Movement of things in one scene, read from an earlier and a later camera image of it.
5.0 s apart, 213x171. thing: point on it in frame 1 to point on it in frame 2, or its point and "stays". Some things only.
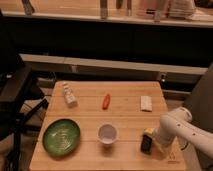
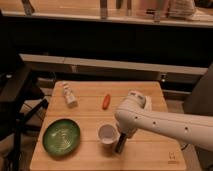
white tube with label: x=69 y=94 stays
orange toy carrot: x=106 y=102 stays
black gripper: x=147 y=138 to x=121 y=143
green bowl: x=61 y=137 stays
